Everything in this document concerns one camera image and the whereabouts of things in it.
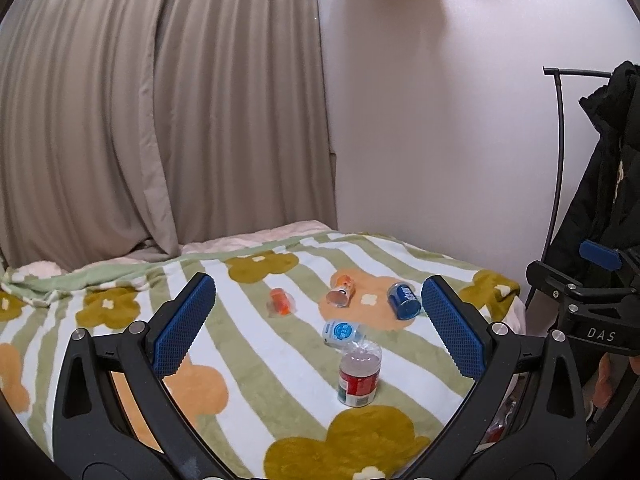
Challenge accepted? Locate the red label plastic cup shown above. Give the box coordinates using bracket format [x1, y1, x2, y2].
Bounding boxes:
[337, 340, 382, 408]

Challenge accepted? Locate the dark blue label plastic cup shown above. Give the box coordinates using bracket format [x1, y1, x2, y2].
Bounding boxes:
[387, 282, 422, 321]

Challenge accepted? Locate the small orange plastic cup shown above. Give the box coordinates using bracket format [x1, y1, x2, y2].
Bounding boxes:
[267, 287, 295, 316]

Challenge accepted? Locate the light blue label plastic cup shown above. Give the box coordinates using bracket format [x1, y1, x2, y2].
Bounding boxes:
[322, 320, 364, 350]

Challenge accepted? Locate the orange label clear plastic cup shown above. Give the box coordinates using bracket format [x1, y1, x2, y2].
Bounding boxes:
[326, 274, 356, 308]

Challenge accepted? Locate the black hanging jacket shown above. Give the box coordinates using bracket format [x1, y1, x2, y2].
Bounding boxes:
[544, 61, 639, 287]

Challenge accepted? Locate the black clothes rack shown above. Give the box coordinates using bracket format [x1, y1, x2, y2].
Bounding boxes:
[524, 65, 614, 306]

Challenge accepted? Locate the floral striped blanket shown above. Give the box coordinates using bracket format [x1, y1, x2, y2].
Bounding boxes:
[1, 231, 525, 479]

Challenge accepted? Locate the beige curtain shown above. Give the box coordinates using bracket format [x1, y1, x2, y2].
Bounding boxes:
[1, 0, 336, 270]

